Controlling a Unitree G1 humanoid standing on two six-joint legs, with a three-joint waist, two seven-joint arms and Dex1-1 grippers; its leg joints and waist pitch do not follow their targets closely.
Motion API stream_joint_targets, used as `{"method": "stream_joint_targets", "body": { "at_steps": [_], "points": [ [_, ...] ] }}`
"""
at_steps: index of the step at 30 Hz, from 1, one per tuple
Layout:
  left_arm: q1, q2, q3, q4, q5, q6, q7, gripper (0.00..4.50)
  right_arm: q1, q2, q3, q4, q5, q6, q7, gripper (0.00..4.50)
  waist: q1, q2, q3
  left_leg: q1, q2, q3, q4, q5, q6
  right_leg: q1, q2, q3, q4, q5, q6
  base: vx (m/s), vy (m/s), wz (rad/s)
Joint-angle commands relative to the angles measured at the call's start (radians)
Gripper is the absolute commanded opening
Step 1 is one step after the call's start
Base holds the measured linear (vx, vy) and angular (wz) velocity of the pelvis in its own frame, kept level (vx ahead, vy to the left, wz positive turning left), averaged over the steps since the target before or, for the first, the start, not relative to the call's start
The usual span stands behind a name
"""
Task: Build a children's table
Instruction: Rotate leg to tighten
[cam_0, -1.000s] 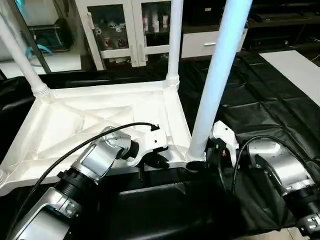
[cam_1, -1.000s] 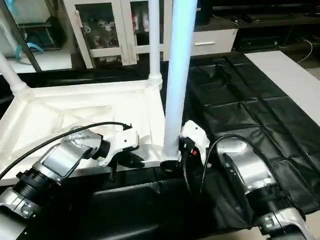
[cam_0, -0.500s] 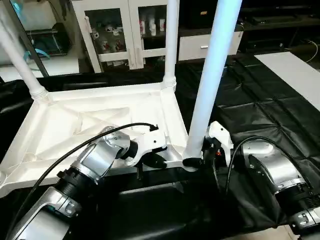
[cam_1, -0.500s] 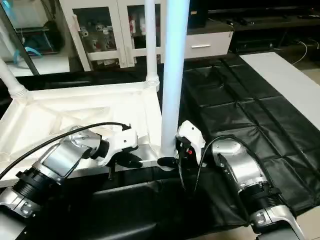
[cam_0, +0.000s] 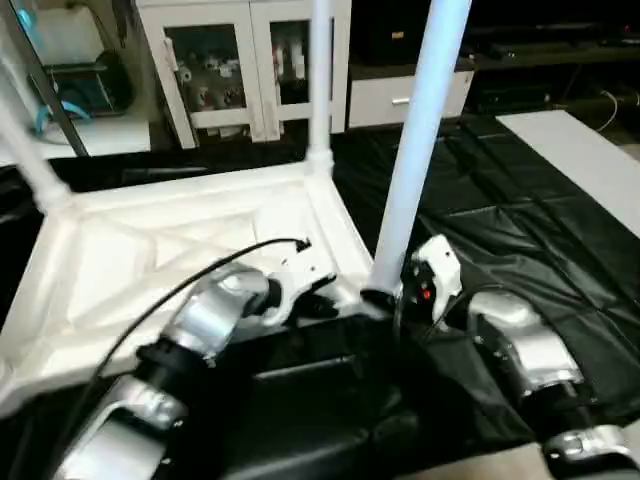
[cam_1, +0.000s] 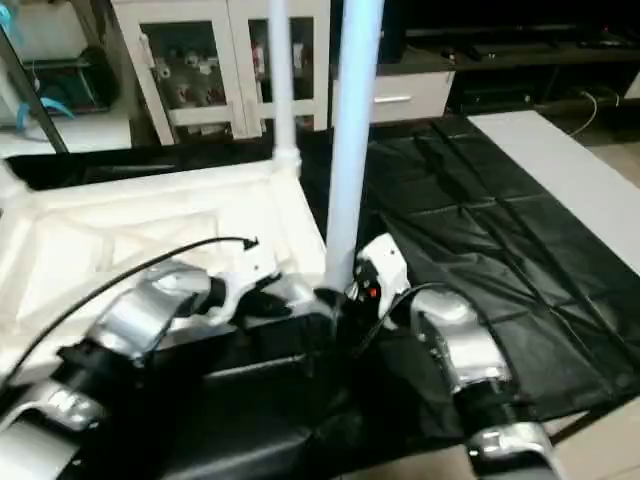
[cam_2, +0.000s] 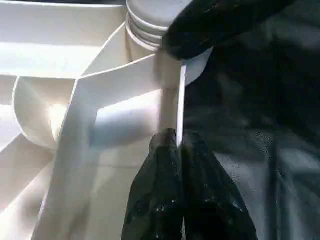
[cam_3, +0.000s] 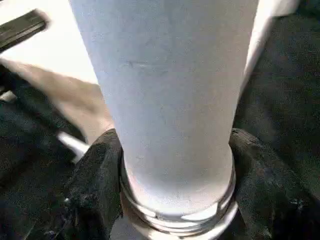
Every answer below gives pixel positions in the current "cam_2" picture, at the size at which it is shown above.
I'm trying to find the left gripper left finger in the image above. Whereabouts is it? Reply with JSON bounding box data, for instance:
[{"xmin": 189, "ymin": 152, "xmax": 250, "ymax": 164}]
[{"xmin": 121, "ymin": 128, "xmax": 185, "ymax": 240}]

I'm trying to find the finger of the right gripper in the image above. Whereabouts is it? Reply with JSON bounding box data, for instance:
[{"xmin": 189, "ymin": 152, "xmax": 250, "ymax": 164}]
[{"xmin": 161, "ymin": 0, "xmax": 294, "ymax": 62}]

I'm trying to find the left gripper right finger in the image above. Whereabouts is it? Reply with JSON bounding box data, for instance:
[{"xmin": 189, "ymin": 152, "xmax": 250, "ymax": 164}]
[{"xmin": 180, "ymin": 131, "xmax": 260, "ymax": 240}]

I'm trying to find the white plastic table leg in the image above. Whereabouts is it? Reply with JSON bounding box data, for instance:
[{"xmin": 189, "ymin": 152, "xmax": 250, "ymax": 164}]
[{"xmin": 125, "ymin": 0, "xmax": 194, "ymax": 52}]

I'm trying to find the white plastic table top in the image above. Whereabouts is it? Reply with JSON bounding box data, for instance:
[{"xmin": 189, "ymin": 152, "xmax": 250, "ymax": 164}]
[{"xmin": 0, "ymin": 0, "xmax": 214, "ymax": 240}]

